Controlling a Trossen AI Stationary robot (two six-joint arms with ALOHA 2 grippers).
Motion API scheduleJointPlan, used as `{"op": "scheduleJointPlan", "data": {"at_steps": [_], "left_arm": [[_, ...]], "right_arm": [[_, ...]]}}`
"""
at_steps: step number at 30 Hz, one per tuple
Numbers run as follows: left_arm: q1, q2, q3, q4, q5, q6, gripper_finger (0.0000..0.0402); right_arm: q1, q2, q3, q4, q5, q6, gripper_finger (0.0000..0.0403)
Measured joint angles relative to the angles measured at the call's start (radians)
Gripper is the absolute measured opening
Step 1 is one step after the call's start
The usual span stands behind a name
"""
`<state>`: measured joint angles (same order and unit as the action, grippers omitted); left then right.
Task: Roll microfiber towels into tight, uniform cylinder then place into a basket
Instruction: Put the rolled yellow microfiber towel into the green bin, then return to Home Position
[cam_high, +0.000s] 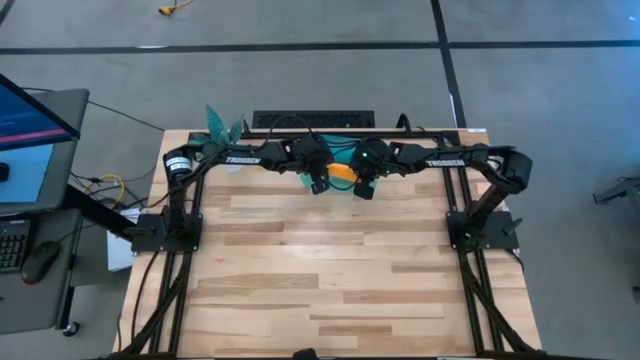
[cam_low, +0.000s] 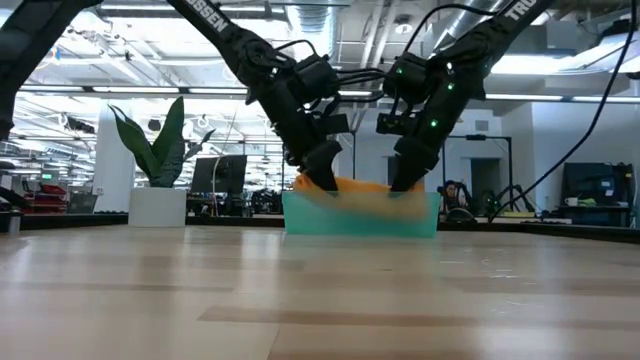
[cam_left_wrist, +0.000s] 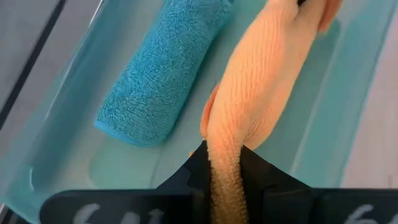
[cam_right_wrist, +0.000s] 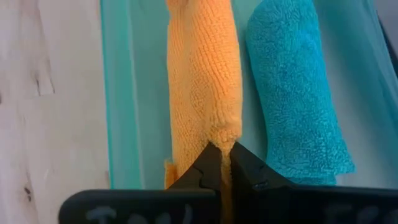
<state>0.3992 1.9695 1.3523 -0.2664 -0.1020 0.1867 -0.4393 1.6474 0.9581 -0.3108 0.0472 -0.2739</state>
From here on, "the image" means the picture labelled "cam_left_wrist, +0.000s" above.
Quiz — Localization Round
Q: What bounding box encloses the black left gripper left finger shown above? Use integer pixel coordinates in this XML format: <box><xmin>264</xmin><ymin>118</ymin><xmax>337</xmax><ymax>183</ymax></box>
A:
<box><xmin>155</xmin><ymin>139</ymin><xmax>214</xmax><ymax>224</ymax></box>

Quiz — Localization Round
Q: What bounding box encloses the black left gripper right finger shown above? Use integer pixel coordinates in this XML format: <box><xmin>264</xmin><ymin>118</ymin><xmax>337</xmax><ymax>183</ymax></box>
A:
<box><xmin>239</xmin><ymin>144</ymin><xmax>313</xmax><ymax>224</ymax></box>

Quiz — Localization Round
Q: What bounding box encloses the orange microfiber towel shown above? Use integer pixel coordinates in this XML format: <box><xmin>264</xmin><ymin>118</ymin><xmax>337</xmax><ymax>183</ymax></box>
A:
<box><xmin>199</xmin><ymin>0</ymin><xmax>345</xmax><ymax>224</ymax></box>

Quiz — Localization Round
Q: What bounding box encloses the teal microfiber towel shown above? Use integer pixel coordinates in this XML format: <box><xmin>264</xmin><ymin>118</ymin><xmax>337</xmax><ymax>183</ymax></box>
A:
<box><xmin>94</xmin><ymin>0</ymin><xmax>234</xmax><ymax>148</ymax></box>

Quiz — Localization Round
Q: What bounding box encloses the teal translucent plastic basket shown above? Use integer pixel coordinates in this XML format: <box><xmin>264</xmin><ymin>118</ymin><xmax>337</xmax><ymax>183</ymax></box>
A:
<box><xmin>0</xmin><ymin>0</ymin><xmax>398</xmax><ymax>224</ymax></box>

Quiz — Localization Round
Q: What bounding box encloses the black aluminium table frame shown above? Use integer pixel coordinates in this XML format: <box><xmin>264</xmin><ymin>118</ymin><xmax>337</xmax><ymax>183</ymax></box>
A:
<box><xmin>0</xmin><ymin>0</ymin><xmax>68</xmax><ymax>131</ymax></box>

